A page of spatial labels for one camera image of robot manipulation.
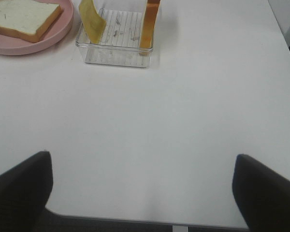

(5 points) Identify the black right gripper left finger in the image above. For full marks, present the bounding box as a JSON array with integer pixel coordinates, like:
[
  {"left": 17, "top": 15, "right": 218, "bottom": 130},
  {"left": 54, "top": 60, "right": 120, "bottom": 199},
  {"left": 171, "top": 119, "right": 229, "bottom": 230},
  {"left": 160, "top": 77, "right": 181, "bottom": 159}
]
[{"left": 0, "top": 151, "right": 53, "bottom": 232}]

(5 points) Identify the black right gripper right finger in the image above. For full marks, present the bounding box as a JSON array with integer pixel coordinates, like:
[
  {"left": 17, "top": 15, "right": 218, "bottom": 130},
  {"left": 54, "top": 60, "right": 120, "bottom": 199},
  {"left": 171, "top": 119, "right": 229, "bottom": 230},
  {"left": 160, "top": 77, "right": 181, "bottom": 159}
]
[{"left": 232, "top": 154, "right": 290, "bottom": 232}]

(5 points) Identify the bread slice with orange crust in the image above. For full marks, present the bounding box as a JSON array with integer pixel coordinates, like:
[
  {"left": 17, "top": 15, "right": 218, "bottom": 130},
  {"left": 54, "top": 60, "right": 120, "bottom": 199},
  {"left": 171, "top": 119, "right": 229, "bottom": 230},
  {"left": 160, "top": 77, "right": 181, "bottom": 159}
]
[{"left": 0, "top": 0, "right": 62, "bottom": 43}]

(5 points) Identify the pink round plate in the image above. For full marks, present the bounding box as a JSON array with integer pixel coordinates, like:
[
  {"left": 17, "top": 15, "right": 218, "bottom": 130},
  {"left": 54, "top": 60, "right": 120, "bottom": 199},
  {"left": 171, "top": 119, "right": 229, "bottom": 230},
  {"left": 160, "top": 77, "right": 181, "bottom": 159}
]
[{"left": 0, "top": 0, "right": 74, "bottom": 56}]

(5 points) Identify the clear right plastic container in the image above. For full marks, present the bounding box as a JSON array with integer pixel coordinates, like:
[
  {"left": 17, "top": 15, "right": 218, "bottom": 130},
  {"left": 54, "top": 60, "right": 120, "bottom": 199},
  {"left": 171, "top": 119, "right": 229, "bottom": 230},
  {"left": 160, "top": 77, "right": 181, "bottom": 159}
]
[{"left": 75, "top": 7, "right": 154, "bottom": 68}]

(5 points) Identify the yellow cheese slice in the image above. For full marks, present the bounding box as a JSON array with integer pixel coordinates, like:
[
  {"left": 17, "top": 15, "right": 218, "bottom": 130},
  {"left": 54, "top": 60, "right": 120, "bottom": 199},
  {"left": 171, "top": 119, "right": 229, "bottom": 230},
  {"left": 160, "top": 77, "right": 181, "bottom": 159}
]
[{"left": 78, "top": 0, "right": 106, "bottom": 44}]

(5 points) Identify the upright bread slice right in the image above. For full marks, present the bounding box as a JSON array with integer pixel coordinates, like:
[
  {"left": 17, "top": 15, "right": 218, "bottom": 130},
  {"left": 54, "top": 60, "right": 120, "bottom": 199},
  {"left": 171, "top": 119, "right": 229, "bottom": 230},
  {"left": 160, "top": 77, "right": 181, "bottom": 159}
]
[{"left": 139, "top": 0, "right": 160, "bottom": 56}]

